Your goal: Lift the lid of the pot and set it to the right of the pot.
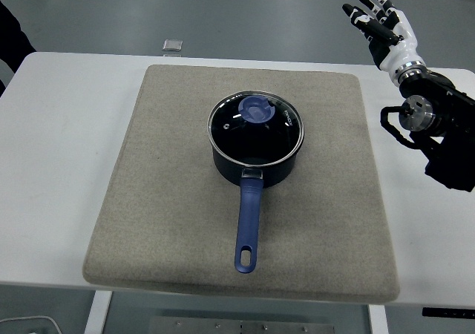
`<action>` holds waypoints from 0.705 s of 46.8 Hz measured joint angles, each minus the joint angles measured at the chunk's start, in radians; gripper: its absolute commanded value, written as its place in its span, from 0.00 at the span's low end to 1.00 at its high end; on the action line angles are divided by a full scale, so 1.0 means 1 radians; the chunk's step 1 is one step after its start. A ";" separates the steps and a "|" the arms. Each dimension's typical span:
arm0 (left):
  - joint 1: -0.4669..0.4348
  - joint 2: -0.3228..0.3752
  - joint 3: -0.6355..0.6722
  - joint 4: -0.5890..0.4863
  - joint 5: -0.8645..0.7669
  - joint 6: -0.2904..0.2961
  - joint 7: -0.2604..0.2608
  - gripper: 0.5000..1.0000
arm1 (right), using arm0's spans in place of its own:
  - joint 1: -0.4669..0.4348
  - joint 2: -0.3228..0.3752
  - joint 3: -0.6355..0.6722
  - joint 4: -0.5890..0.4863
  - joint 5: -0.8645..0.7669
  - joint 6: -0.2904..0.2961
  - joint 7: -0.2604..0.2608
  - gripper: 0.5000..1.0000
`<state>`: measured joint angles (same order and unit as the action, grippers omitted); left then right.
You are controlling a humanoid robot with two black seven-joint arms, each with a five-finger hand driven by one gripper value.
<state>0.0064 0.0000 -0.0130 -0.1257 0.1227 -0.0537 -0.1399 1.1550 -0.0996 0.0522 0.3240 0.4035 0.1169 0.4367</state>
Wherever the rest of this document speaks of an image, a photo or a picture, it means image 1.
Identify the beige fabric mat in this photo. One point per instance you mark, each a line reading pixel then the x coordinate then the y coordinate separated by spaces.
pixel 167 219

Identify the glass pot lid blue knob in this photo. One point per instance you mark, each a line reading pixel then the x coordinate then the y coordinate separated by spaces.
pixel 259 137

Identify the white table leg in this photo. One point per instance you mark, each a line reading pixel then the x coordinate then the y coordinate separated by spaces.
pixel 97 313
pixel 377 321

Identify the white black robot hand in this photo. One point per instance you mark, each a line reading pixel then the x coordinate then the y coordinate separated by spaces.
pixel 399 48

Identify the grey metal plate with screws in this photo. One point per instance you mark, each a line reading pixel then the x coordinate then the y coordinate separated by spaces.
pixel 193 326

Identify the small silver floor plate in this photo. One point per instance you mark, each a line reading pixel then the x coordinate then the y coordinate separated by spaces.
pixel 172 45

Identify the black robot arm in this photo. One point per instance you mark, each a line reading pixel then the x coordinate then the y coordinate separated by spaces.
pixel 452 104

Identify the black table control panel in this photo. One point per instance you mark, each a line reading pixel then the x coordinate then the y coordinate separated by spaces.
pixel 449 312

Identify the person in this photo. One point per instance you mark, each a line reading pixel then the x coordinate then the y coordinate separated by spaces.
pixel 11 41

